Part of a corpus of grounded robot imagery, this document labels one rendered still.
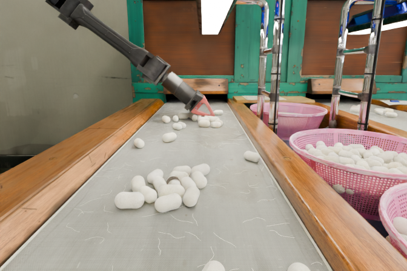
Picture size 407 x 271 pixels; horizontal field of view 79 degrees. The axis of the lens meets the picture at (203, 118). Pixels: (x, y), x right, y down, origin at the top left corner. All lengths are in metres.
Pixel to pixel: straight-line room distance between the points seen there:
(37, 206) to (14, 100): 2.38
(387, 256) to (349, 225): 0.04
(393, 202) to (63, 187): 0.43
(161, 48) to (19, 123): 1.82
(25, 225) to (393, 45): 1.48
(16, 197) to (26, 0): 2.32
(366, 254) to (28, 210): 0.35
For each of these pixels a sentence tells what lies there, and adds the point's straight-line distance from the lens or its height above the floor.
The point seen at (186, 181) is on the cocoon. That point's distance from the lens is 0.37.
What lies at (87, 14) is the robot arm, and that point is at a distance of 0.98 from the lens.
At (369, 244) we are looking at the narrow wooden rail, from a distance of 0.29.
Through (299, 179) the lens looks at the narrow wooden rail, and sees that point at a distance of 0.38.
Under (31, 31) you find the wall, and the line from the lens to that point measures 2.58.
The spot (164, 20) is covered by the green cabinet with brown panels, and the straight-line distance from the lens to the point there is 1.24.
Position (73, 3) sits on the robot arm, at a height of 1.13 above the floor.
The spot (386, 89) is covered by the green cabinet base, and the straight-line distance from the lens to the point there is 1.49.
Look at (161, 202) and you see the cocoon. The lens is 0.32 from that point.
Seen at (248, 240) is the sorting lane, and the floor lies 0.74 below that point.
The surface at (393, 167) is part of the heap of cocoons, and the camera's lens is 0.58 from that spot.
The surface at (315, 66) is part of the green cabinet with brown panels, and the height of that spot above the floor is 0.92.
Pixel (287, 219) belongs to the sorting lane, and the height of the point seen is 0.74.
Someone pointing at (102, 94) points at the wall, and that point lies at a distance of 2.33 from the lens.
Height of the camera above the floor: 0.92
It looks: 12 degrees down
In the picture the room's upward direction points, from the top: straight up
